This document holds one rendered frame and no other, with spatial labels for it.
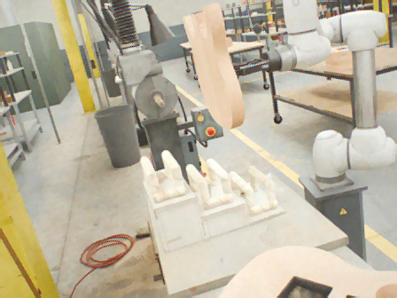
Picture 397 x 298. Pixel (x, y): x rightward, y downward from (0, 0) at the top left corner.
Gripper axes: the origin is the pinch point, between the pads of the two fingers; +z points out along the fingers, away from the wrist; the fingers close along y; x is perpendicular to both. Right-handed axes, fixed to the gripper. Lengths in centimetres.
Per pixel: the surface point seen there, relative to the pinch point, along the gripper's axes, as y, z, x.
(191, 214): -13.2, 23.7, -40.7
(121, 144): 357, 37, -113
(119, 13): 85, 22, 29
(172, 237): -13, 32, -47
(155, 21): 79, 5, 22
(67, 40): 817, 85, 24
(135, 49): 84, 18, 10
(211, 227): -13, 18, -48
